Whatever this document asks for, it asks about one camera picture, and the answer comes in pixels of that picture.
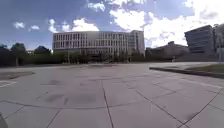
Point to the raised grass bed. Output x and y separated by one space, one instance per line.
208 68

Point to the large white multi-storey building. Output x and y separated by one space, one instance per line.
100 41

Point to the dark stone kerb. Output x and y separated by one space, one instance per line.
180 71

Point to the dark angular building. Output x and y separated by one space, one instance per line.
201 41

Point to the row of dark trees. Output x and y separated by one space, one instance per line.
40 56

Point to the grey concrete slab plaza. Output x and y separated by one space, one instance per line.
83 90

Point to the low grey building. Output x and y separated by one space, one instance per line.
168 50

